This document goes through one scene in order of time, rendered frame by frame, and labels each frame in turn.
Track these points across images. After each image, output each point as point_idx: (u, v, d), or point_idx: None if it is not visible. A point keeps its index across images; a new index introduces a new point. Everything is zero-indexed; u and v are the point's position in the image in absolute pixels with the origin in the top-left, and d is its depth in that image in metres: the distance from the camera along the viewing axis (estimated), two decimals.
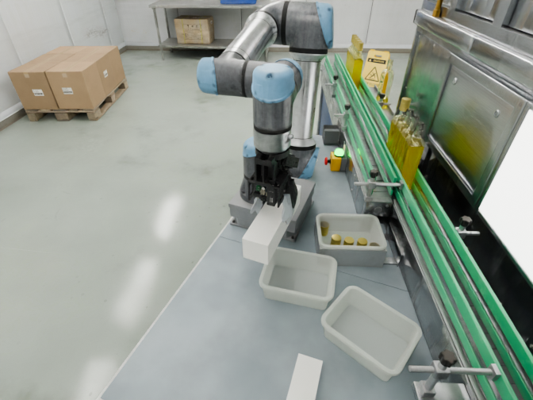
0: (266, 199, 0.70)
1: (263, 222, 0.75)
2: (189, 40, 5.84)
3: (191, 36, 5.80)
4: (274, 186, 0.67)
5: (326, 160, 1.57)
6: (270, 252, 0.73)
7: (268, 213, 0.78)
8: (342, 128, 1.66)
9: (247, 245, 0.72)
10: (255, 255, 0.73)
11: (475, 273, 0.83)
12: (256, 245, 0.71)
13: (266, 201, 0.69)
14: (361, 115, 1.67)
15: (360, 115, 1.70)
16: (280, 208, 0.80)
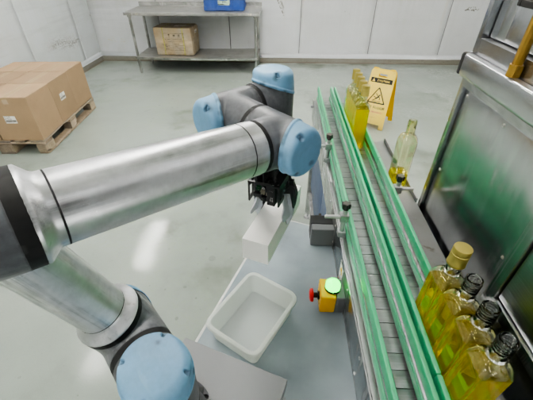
0: (266, 199, 0.70)
1: (263, 222, 0.75)
2: (170, 50, 5.23)
3: (172, 47, 5.19)
4: (274, 186, 0.67)
5: (311, 297, 0.96)
6: (270, 252, 0.73)
7: (268, 213, 0.78)
8: (338, 236, 1.04)
9: (247, 245, 0.72)
10: (255, 255, 0.73)
11: None
12: (256, 245, 0.71)
13: (266, 201, 0.69)
14: (368, 213, 1.05)
15: (366, 209, 1.08)
16: (280, 208, 0.80)
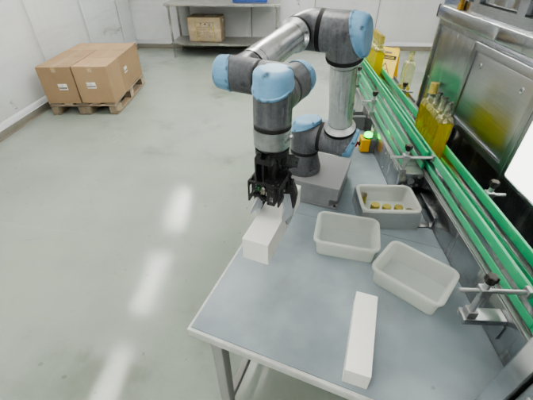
0: (266, 199, 0.70)
1: (263, 222, 0.75)
2: (201, 37, 5.99)
3: (203, 34, 5.95)
4: (274, 186, 0.67)
5: (355, 142, 1.72)
6: (270, 252, 0.73)
7: (268, 213, 0.78)
8: (369, 114, 1.80)
9: (247, 245, 0.72)
10: (255, 255, 0.73)
11: (505, 224, 0.98)
12: (256, 245, 0.71)
13: (266, 201, 0.69)
14: (386, 101, 1.82)
15: (385, 101, 1.84)
16: (280, 208, 0.80)
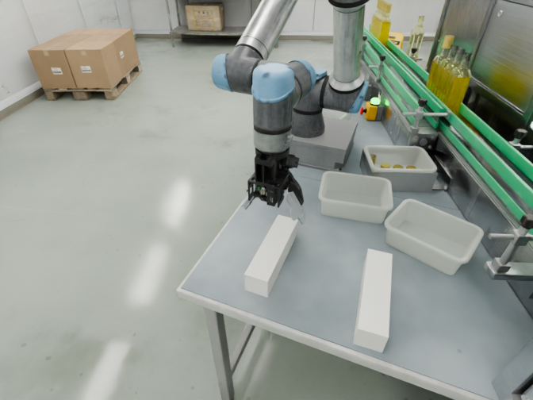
0: (266, 199, 0.70)
1: (263, 258, 0.83)
2: (199, 26, 5.88)
3: (201, 23, 5.84)
4: (274, 186, 0.67)
5: (362, 109, 1.61)
6: (269, 286, 0.80)
7: (267, 248, 0.85)
8: (376, 81, 1.69)
9: (248, 280, 0.79)
10: (256, 288, 0.80)
11: None
12: (257, 281, 0.78)
13: (266, 201, 0.69)
14: (394, 68, 1.71)
15: (393, 68, 1.73)
16: (278, 243, 0.87)
